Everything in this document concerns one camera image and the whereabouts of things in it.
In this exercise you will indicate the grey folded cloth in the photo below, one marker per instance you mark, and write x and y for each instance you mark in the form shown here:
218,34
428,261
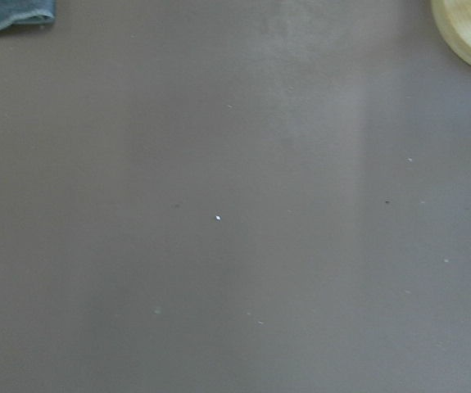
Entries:
26,12

